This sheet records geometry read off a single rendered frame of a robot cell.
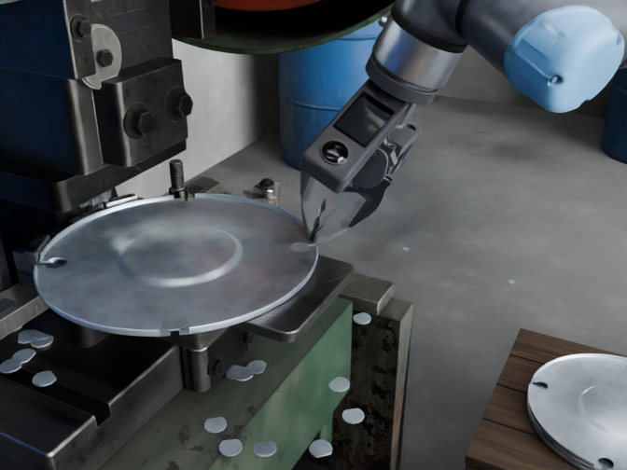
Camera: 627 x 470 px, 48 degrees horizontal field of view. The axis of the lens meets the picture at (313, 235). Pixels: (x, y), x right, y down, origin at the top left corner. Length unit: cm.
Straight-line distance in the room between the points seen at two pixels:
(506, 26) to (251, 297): 33
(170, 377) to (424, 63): 40
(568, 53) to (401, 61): 16
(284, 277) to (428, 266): 163
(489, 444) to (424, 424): 55
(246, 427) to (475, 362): 123
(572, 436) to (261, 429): 57
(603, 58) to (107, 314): 46
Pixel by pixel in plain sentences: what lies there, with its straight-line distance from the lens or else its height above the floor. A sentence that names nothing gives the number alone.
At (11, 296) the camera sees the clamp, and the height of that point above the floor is 75.
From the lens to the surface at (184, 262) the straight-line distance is 72.
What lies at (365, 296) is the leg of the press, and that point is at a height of 64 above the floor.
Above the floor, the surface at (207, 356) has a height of 69.
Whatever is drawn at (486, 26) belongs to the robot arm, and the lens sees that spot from 57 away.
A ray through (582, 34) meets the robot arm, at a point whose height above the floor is 104.
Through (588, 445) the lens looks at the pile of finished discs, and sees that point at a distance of 118.
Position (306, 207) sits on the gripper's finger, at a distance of 73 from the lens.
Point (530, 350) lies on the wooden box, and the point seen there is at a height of 35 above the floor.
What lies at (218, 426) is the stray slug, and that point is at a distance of 73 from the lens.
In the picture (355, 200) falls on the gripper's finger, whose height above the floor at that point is 85.
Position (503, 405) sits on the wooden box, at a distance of 124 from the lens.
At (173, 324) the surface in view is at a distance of 64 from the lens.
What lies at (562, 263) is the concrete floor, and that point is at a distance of 243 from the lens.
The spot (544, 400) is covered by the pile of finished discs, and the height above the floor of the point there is 37.
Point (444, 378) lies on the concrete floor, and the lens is 183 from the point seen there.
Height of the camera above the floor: 114
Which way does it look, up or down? 28 degrees down
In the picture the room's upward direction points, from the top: straight up
